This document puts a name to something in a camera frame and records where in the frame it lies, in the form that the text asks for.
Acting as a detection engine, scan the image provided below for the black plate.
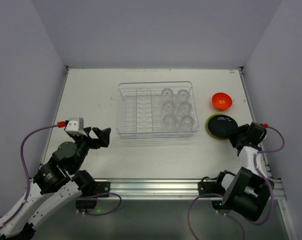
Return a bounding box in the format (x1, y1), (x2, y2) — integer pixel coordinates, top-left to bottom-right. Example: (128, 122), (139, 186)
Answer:
(217, 116), (238, 137)

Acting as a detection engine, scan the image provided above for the lime green plate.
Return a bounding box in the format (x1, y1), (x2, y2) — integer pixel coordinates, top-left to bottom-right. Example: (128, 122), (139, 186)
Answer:
(205, 113), (228, 140)

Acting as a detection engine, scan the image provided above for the orange plastic bowl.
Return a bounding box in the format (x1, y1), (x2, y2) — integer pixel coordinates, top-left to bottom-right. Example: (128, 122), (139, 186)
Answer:
(211, 92), (233, 111)

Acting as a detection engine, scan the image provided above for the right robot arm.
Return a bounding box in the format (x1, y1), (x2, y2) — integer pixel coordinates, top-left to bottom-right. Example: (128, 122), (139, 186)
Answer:
(218, 122), (274, 222)

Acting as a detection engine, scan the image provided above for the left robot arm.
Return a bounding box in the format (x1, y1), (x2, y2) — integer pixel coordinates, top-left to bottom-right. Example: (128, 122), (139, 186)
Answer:
(0, 127), (111, 240)

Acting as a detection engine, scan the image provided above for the clear plastic dish rack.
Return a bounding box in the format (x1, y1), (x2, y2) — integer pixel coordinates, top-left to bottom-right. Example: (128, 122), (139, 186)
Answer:
(116, 81), (199, 139)

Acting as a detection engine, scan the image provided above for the clear glass front right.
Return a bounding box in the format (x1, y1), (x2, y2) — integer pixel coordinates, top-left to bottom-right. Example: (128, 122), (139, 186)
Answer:
(178, 115), (194, 132)

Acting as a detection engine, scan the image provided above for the clear glass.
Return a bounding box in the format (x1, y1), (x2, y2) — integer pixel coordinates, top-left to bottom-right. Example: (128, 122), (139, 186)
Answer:
(161, 100), (175, 116)
(177, 101), (192, 117)
(161, 88), (174, 102)
(161, 114), (176, 132)
(178, 115), (194, 132)
(176, 89), (190, 102)

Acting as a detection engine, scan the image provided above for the clear glass middle right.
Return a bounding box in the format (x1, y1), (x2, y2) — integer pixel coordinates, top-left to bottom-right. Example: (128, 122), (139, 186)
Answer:
(177, 101), (192, 117)

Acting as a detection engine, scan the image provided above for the left black controller box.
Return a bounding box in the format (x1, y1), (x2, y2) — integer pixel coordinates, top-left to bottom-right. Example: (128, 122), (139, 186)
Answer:
(75, 199), (97, 212)

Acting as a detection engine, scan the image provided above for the black controller box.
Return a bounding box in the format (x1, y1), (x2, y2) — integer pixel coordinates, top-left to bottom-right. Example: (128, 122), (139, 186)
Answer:
(75, 199), (97, 212)
(211, 200), (223, 212)

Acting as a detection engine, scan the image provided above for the clear glass front left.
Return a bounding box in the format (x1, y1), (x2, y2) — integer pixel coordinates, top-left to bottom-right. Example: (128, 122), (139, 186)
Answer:
(161, 114), (176, 132)

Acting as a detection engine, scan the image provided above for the clear glass back right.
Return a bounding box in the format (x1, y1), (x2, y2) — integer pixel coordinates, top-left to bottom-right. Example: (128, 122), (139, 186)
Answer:
(176, 89), (190, 102)

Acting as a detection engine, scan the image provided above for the right black controller box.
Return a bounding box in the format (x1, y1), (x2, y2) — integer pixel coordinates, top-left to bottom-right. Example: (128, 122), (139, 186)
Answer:
(211, 200), (223, 212)

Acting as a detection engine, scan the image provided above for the clear glass middle left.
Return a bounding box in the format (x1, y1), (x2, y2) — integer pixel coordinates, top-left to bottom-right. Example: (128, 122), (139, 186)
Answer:
(161, 100), (175, 116)

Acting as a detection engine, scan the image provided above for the clear glass back left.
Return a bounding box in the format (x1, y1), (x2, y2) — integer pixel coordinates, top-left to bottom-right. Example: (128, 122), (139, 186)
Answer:
(161, 88), (174, 102)

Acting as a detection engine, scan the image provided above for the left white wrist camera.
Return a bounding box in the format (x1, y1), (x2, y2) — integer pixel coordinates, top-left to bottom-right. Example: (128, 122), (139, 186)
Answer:
(64, 117), (84, 132)

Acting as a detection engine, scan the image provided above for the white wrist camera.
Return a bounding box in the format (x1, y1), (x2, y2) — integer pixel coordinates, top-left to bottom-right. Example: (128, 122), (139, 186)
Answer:
(64, 117), (84, 132)
(260, 123), (268, 141)

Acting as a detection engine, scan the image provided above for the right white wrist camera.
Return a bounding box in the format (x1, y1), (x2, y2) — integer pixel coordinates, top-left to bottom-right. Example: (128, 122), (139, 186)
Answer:
(260, 123), (268, 141)

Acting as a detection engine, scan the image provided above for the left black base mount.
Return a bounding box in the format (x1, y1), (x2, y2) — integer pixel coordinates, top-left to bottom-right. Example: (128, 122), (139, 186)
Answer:
(93, 181), (111, 198)

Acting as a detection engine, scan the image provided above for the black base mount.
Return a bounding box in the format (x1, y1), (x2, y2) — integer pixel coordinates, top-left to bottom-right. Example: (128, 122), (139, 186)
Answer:
(93, 181), (111, 198)
(197, 176), (224, 195)

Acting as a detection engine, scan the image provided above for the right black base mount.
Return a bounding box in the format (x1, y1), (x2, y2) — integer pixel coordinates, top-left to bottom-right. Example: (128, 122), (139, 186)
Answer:
(197, 176), (224, 195)

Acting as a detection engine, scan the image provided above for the aluminium front rail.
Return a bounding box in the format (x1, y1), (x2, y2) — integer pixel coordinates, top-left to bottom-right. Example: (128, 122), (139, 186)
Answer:
(90, 178), (286, 201)

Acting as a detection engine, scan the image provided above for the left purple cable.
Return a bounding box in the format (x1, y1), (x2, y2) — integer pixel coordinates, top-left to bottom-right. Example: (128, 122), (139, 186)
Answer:
(0, 120), (68, 233)

